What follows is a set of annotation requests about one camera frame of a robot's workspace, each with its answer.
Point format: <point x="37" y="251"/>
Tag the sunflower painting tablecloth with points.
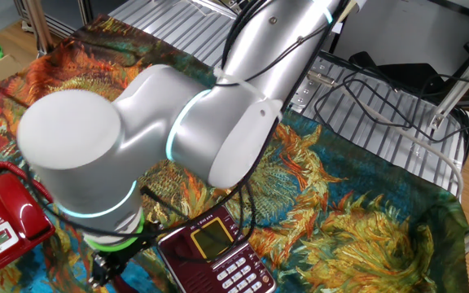
<point x="299" y="183"/>

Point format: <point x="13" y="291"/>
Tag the maroon telephone base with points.
<point x="189" y="272"/>

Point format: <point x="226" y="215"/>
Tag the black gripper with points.
<point x="122" y="256"/>

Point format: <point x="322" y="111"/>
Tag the silver base mounting plate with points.
<point x="309" y="95"/>

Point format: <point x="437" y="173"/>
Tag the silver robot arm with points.
<point x="75" y="142"/>

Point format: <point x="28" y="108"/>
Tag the slanted aluminium profile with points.
<point x="462" y="77"/>

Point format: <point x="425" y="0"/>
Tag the aluminium frame rail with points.
<point x="69" y="18"/>

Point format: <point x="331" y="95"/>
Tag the thick aluminium frame post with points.
<point x="39" y="28"/>

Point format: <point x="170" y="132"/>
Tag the red telephone handset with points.
<point x="18" y="207"/>

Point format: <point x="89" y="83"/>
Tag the black office chair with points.
<point x="401" y="75"/>

